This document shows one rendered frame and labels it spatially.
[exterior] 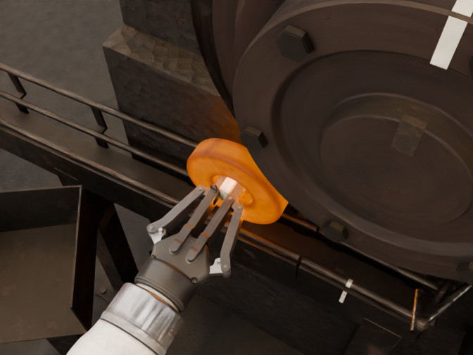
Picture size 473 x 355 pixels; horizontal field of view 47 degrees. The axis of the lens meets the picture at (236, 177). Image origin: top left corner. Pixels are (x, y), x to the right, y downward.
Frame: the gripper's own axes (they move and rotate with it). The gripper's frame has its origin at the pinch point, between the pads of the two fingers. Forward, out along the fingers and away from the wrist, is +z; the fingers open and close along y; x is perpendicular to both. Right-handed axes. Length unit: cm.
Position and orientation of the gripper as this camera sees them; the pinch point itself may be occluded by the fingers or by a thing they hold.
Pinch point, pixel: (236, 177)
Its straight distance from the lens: 77.1
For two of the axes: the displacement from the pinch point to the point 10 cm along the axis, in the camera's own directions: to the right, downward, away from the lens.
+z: 4.9, -7.5, 4.4
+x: -0.3, -5.2, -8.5
